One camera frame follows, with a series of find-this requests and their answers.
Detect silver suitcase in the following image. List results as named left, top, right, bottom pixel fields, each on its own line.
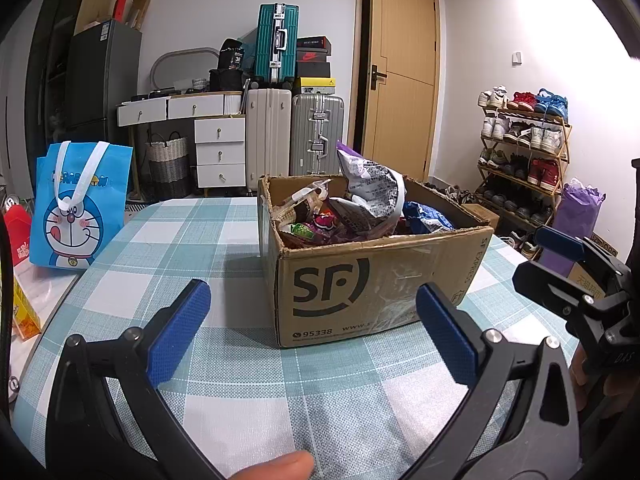
left=290, top=92, right=346, bottom=177

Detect brown cardboard box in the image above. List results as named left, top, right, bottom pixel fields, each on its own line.
left=257, top=174, right=496, bottom=350

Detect yellow white shoebox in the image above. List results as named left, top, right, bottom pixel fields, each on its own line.
left=295, top=77, right=337, bottom=96

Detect plain black shoebox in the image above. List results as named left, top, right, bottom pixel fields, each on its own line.
left=296, top=62, right=331, bottom=80

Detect person's left hand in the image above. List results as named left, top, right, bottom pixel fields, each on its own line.
left=219, top=450, right=317, bottom=480

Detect person's right hand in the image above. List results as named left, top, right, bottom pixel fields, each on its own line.
left=571, top=344, right=590, bottom=387

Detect beige suitcase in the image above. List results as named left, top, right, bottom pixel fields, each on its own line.
left=244, top=87, right=294, bottom=194

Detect yellow drink carton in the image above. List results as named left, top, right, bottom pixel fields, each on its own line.
left=11, top=275, right=44, bottom=344

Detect white dresser with drawers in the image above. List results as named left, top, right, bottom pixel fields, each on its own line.
left=116, top=91, right=247, bottom=199

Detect arched grey mirror frame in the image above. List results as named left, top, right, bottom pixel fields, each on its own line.
left=150, top=47, right=221, bottom=94

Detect pile of loose shoes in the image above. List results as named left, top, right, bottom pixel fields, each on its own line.
left=430, top=182, right=474, bottom=206

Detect woven laundry basket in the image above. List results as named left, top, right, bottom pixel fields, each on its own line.
left=145, top=131, right=190, bottom=187

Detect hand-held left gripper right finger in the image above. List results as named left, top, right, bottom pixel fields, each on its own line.
left=400, top=282, right=583, bottom=480

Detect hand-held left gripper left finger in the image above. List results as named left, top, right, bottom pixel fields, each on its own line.
left=46, top=279, right=226, bottom=480

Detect dark grey refrigerator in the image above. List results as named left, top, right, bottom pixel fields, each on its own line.
left=65, top=19, right=143, bottom=131

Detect purple green candy packet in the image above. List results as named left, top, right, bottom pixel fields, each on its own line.
left=290, top=211, right=346, bottom=246

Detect clear cookie packet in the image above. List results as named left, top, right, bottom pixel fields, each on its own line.
left=280, top=180, right=334, bottom=221

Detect black storage box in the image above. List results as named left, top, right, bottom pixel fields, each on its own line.
left=207, top=67, right=245, bottom=94

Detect black bag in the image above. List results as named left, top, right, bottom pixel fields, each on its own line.
left=219, top=37, right=247, bottom=74

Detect blue cartoon tote bag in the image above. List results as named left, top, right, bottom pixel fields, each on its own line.
left=29, top=140, right=135, bottom=272

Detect wooden door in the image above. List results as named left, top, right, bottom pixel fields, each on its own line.
left=356, top=0, right=441, bottom=182

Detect blue snack packet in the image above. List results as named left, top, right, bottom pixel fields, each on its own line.
left=400, top=201, right=456, bottom=235

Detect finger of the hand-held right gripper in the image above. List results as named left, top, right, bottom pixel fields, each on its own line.
left=531, top=225, right=632, bottom=273
left=511, top=255, right=608, bottom=322

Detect teal suitcase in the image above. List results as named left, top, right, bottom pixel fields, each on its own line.
left=254, top=2, right=300, bottom=86

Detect brown paper bag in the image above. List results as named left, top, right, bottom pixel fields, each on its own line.
left=129, top=0, right=152, bottom=30

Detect purple gift bag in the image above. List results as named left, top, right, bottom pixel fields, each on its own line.
left=540, top=177, right=607, bottom=279

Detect printed cardboard box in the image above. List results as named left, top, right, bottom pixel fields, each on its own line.
left=567, top=237, right=619, bottom=292

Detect small plain cardboard box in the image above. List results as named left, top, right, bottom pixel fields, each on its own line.
left=460, top=203, right=501, bottom=231

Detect red pouch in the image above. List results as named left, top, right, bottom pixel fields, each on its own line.
left=4, top=195, right=36, bottom=274

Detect dark tall cabinet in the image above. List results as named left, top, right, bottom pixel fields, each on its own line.
left=25, top=0, right=76, bottom=171

